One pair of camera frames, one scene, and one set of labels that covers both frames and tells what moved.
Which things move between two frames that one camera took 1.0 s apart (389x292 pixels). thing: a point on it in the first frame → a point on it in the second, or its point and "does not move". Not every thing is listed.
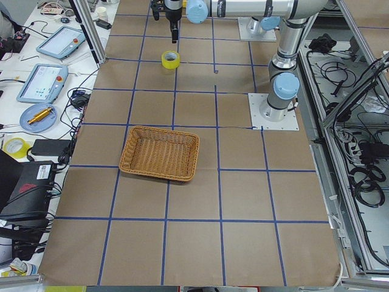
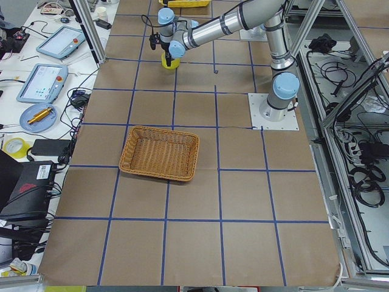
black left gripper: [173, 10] → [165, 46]
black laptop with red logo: [30, 199] does not move
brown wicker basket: [160, 153] does not move
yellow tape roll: [171, 59] does not move
